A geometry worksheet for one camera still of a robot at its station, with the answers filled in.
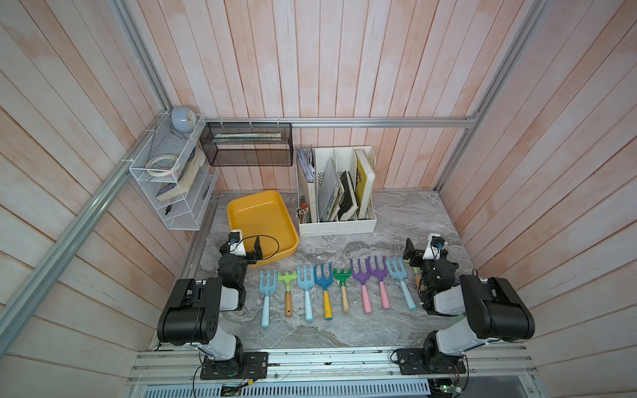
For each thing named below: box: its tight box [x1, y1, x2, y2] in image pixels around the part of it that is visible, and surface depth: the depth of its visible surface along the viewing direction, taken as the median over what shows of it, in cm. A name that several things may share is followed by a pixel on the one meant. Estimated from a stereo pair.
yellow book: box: [354, 148, 375, 220], surface depth 97 cm
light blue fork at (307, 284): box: [296, 264, 316, 322], surface depth 92 cm
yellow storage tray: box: [226, 190, 300, 269], surface depth 110 cm
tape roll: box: [145, 154, 179, 177], surface depth 75 cm
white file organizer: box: [295, 144, 378, 236], surface depth 103 cm
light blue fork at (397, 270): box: [385, 256, 418, 311], surface depth 95 cm
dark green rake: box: [332, 268, 353, 312], surface depth 93 cm
